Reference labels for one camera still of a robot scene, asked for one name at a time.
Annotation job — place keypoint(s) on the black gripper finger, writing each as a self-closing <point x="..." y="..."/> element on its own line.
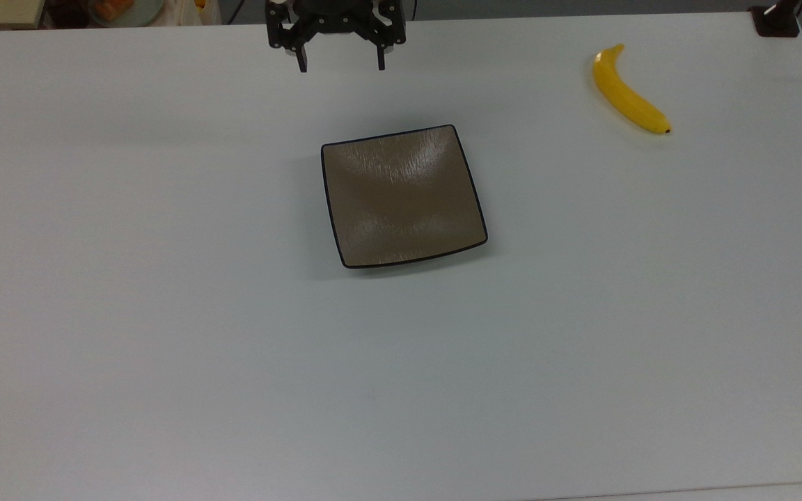
<point x="301" y="59"/>
<point x="381" y="56"/>

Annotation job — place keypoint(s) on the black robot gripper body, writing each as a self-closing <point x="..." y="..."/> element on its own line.
<point x="335" y="17"/>

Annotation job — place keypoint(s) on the yellow banana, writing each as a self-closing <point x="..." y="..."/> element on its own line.
<point x="627" y="97"/>

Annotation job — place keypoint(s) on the square brown ceramic plate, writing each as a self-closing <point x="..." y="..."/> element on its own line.
<point x="404" y="198"/>

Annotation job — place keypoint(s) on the pale green round plate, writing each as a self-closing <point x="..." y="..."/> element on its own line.
<point x="143" y="12"/>

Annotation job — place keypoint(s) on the white bag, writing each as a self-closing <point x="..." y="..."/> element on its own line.
<point x="189" y="15"/>

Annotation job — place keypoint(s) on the orange fruit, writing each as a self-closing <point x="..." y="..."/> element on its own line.
<point x="110" y="8"/>

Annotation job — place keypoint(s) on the black camera stand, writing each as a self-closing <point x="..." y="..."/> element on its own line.
<point x="775" y="21"/>

